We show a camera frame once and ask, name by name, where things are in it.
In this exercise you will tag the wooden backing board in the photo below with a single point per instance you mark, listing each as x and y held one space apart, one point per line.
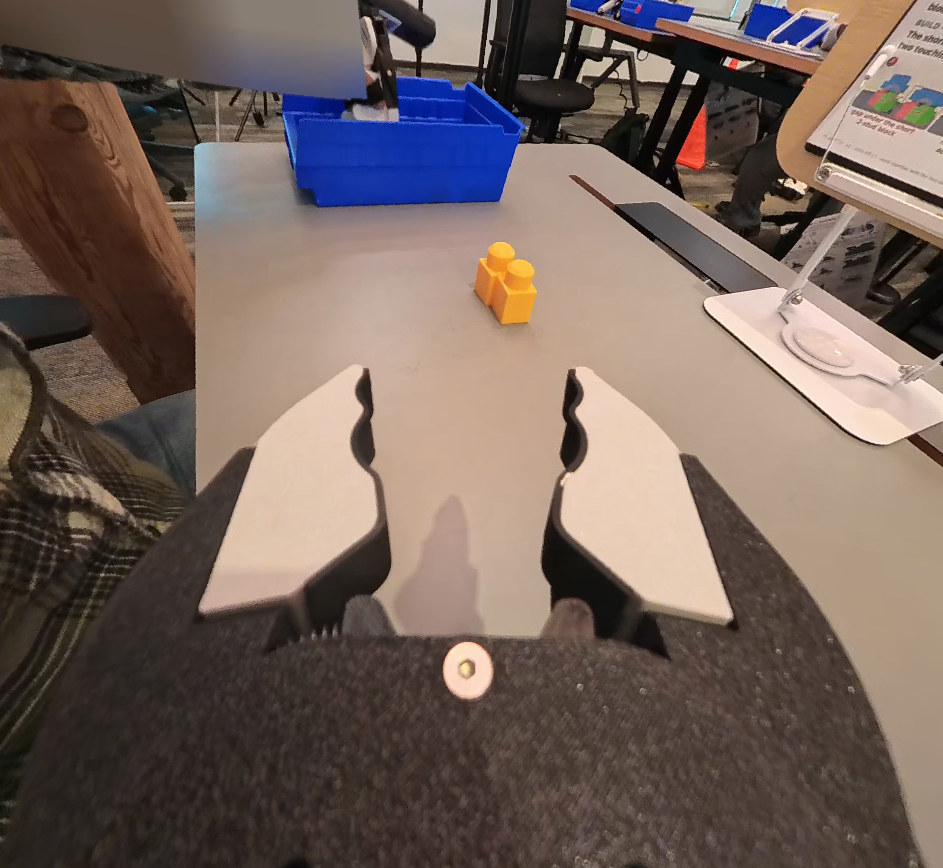
825 95

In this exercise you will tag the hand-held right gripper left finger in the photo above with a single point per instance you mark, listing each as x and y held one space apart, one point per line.
295 514

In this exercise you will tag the black office chair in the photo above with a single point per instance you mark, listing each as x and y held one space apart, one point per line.
549 36

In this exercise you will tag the white document stand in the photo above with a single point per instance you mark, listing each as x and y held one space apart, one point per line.
825 382

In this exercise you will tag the dark backpack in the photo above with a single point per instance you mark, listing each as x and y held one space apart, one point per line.
626 130

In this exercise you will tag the wooden desk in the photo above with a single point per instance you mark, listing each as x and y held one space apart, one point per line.
737 43

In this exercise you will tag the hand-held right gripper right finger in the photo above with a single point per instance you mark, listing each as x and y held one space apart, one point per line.
641 514

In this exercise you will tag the yellow two-stud block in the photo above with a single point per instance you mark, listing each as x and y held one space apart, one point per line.
508 301

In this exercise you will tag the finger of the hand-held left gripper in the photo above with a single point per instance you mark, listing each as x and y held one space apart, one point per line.
357 111

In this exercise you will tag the printed instruction sheet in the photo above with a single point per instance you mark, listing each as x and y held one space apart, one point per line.
906 87

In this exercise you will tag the person's leg in jeans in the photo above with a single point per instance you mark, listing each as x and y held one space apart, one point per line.
158 433

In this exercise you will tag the black chair seat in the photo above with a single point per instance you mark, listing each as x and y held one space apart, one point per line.
37 319

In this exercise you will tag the orange traffic cone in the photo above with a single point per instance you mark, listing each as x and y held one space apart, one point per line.
692 143

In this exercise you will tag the blue plastic bin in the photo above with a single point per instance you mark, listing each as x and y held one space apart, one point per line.
773 25
656 12
398 168

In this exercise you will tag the wooden post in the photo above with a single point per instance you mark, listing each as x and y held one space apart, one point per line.
88 220

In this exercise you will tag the person's plaid shirt torso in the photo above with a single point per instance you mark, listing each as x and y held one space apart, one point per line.
66 514

